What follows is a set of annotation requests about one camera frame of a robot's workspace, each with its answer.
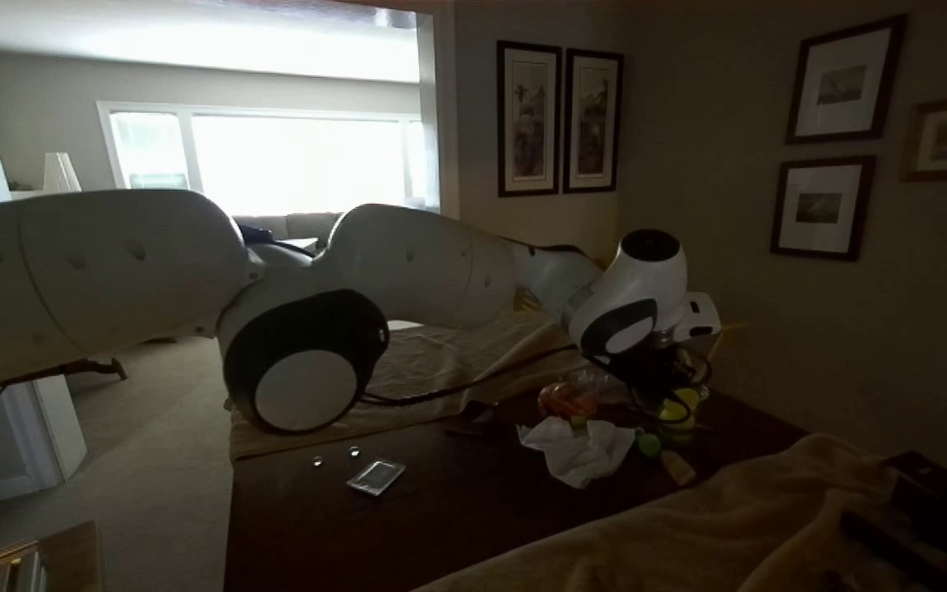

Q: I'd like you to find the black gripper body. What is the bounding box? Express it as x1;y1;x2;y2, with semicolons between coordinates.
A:
616;342;703;405

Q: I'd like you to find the yellow plastic bowl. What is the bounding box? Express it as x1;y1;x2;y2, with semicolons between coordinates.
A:
660;390;707;426

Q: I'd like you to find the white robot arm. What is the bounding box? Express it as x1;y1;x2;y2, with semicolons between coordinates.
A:
0;192;720;436

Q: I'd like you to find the clear plastic bag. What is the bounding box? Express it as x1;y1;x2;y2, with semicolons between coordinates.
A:
577;370;633;405

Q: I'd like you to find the green spiky ball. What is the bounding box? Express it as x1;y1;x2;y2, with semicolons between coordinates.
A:
634;432;664;458

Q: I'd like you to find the white crumpled napkin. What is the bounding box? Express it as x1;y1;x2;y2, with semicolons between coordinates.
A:
517;415;634;492

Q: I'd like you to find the beige towel far side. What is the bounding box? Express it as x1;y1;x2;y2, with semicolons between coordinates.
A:
419;436;907;592

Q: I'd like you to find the beige towel near robot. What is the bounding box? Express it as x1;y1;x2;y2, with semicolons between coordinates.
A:
229;312;588;461

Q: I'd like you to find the lower framed picture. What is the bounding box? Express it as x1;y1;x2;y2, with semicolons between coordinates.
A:
769;154;874;261

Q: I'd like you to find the right tall framed picture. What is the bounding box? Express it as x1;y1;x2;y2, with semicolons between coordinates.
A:
565;51;621;196

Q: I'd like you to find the tall framed picture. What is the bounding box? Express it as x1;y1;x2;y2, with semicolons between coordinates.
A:
565;51;621;196
496;39;558;197

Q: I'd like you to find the small white card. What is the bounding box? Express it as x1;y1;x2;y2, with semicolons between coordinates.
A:
349;461;406;496

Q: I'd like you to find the left tall framed picture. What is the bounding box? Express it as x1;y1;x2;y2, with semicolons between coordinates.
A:
496;39;558;197

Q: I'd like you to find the black flat device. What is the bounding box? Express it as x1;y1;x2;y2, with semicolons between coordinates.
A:
839;452;947;592

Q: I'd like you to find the upper framed picture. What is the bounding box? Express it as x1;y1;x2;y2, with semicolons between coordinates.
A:
785;15;907;146

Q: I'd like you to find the white table lamp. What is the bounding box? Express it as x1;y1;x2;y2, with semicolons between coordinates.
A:
44;151;78;196

